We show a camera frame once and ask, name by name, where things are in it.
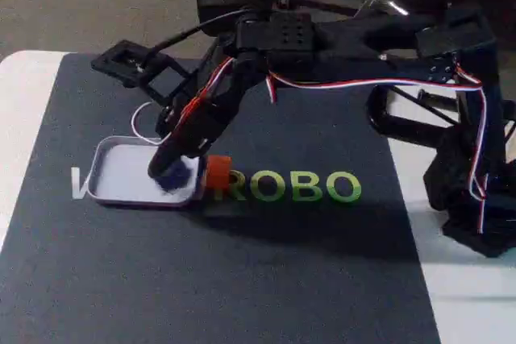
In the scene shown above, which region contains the pale lavender tray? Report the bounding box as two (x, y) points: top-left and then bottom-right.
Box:
(87, 135), (202, 210)

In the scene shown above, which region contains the purple cube block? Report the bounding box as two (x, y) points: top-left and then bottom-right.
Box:
(156, 162), (191, 192)

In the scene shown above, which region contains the black camera cable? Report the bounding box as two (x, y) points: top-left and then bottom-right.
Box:
(140, 7), (251, 69)

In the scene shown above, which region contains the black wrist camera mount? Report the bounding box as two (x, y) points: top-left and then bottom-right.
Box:
(91, 39), (191, 106)

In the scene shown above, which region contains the black mat with logo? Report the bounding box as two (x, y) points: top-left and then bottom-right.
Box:
(0, 52), (443, 344)

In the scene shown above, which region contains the red white servo cable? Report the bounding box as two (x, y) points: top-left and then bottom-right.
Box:
(265, 64), (491, 236)

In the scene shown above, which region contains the orange cube block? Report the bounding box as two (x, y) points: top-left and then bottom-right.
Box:
(207, 155), (233, 194)

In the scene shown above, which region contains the black table clamp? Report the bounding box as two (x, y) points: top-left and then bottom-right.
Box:
(367, 85), (460, 139)

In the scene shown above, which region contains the white looped gripper wire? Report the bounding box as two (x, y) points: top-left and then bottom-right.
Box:
(131, 101), (170, 146)

